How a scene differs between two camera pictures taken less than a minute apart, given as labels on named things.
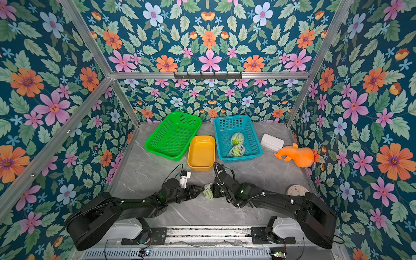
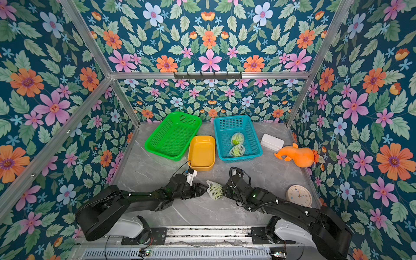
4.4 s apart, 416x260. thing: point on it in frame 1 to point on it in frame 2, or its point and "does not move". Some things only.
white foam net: (236, 150) does not move
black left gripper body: (180, 195) does not move
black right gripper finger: (220, 168) to (235, 173)
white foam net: (237, 138) does not move
